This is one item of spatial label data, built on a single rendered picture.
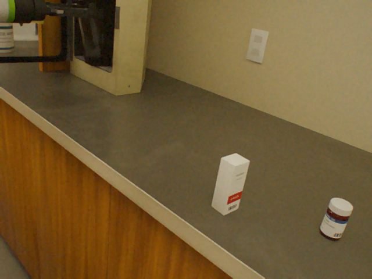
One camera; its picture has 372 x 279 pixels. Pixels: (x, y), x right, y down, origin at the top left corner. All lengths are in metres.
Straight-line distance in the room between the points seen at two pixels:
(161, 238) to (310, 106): 0.72
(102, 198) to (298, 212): 0.47
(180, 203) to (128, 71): 0.66
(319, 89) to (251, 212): 0.64
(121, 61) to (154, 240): 0.64
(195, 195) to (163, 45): 1.05
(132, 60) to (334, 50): 0.67
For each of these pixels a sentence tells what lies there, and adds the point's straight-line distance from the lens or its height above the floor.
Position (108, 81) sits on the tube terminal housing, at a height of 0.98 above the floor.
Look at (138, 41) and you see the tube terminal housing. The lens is 1.18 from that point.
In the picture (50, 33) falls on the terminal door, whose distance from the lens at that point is 1.36.
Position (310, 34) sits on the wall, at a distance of 1.19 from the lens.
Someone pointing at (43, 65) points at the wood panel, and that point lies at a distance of 1.43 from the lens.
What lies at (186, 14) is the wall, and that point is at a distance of 1.50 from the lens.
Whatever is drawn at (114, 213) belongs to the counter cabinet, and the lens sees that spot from 0.83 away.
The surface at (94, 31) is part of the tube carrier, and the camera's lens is 1.21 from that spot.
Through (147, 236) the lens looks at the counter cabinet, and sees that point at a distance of 0.75.
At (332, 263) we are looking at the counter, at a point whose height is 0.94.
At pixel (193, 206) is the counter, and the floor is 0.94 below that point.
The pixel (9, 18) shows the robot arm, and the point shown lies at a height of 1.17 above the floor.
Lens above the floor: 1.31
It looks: 24 degrees down
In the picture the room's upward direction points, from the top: 9 degrees clockwise
